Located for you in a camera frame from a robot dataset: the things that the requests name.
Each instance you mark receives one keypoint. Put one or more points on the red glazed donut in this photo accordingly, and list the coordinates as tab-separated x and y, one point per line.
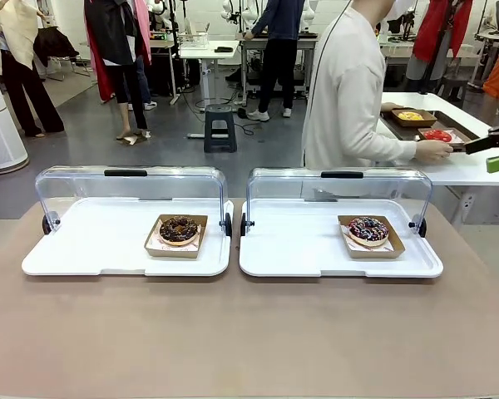
436	135
457	143

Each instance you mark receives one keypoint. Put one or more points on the yellow sprinkled donut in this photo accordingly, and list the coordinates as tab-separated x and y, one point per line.
409	116

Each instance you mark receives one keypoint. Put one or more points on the dark brown serving tray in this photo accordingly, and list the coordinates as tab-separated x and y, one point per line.
399	129

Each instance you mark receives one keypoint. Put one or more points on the person's right forearm cream sleeve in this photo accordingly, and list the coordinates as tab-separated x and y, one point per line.
395	149

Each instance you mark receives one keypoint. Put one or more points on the sprinkled chocolate donut in box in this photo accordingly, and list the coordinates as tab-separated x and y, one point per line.
374	254

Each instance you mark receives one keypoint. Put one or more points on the chocolate donut with rainbow sprinkles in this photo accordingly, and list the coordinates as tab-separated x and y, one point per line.
357	233

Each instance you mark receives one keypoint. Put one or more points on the person in cream cardigan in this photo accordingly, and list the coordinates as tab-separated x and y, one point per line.
345	83

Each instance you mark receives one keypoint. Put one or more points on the person in navy sweater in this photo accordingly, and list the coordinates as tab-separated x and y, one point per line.
278	25

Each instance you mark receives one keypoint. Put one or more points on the chocolate glazed donut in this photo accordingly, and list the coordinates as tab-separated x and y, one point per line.
168	234

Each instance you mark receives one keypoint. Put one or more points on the person's right hand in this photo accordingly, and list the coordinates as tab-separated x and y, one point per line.
434	151

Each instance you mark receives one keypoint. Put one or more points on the person's left hand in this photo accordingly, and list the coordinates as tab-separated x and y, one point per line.
388	107

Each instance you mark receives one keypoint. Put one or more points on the white rectangular table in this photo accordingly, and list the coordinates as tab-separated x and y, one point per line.
461	174

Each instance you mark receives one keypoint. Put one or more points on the mannequin with red coat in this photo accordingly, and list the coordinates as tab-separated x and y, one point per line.
432	37

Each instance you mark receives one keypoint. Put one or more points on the clear plastic dome lid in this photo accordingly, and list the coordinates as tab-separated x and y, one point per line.
125	173
342	175

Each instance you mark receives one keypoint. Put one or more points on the white printed paper liner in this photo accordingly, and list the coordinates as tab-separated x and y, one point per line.
152	243
346	241

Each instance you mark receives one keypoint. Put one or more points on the white plastic display tray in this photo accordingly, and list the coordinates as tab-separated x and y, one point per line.
299	249
87	249

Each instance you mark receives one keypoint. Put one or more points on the grey plastic step stool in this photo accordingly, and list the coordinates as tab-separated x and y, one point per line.
220	129

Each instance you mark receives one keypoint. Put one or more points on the white background desk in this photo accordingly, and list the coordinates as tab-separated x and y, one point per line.
208	52

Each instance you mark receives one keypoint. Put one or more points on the mannequin black pink red clothes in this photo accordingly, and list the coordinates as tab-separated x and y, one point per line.
112	37

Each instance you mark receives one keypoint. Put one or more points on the black jacket on chair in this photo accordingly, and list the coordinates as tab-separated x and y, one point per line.
54	47

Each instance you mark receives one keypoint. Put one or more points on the mannequin cream top black trousers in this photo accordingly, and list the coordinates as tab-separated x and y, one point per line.
21	41

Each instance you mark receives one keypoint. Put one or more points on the white cylindrical air purifier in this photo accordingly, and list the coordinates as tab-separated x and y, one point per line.
0	124

